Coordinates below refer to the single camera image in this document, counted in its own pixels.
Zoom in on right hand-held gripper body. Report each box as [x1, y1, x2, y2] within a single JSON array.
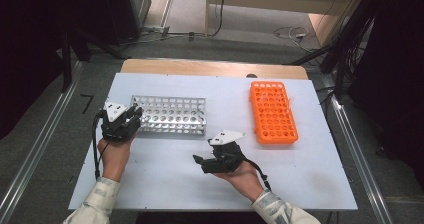
[[201, 129, 248, 175]]

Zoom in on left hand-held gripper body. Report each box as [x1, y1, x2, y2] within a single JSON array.
[[99, 100, 141, 143]]

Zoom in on metal test tube rack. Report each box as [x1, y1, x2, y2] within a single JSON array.
[[131, 94, 208, 137]]

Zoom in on orange test tube rack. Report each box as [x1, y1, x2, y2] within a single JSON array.
[[249, 80, 300, 146]]

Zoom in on person's right hand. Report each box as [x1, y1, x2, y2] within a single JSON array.
[[213, 160, 265, 202]]

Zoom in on person's left hand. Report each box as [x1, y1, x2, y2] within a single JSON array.
[[96, 133, 137, 182]]

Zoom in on white table board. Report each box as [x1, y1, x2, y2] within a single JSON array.
[[68, 72, 359, 213]]

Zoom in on black stand leg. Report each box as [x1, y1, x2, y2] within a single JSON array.
[[60, 28, 73, 94]]

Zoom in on wooden table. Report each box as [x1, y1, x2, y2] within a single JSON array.
[[119, 58, 310, 81]]

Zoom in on black cabinet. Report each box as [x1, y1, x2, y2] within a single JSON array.
[[71, 0, 153, 48]]

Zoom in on left hand-held gripper cable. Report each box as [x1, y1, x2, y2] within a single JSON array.
[[91, 110, 111, 181]]

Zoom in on hand-held gripper cable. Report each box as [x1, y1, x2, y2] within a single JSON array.
[[91, 110, 111, 181], [242, 156, 272, 192]]

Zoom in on right hand-held gripper cable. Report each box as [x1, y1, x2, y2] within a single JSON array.
[[242, 156, 272, 192]]

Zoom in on aluminium floor rail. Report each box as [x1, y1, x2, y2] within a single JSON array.
[[328, 93, 395, 224], [0, 61, 85, 220]]

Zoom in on black floor cable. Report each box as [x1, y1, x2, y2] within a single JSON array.
[[205, 0, 230, 38]]

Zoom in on white coiled cable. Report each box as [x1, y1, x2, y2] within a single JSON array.
[[273, 25, 312, 52]]

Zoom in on black metal stand with cables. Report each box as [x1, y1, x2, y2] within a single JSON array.
[[289, 0, 379, 102]]

